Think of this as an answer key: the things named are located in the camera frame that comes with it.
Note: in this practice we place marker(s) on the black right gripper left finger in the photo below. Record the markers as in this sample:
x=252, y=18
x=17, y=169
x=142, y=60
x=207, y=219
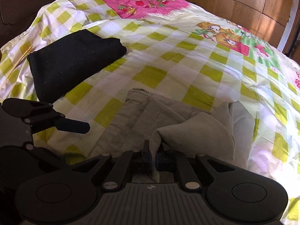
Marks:
x=127, y=166

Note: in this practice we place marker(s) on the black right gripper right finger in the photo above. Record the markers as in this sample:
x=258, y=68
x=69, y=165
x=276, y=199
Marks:
x=176, y=163

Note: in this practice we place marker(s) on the light grey pants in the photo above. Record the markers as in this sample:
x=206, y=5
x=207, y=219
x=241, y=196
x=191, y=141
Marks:
x=225, y=133

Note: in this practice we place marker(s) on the brown wooden door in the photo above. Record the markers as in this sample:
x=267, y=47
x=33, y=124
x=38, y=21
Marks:
x=294, y=30

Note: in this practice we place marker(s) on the wooden wardrobe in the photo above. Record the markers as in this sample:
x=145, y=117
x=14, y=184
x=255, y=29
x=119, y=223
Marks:
x=267, y=19

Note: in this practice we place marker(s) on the folded black garment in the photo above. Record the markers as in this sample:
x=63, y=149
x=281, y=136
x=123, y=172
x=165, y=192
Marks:
x=67, y=62

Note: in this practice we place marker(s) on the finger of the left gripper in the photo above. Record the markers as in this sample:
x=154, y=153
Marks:
x=29, y=110
x=61, y=124

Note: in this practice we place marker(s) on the checkered floral bed quilt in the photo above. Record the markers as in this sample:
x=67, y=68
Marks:
x=178, y=50

